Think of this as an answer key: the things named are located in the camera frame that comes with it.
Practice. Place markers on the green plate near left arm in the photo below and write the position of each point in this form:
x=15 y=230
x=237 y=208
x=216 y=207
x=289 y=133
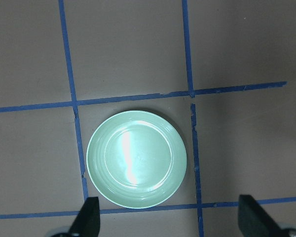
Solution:
x=136 y=159

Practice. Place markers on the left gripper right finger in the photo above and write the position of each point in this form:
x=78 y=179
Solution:
x=254 y=221

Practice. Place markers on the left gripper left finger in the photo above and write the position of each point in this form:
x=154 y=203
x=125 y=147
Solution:
x=87 y=222

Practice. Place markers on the brown paper table mat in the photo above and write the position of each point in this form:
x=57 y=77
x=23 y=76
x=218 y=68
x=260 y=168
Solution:
x=222 y=72

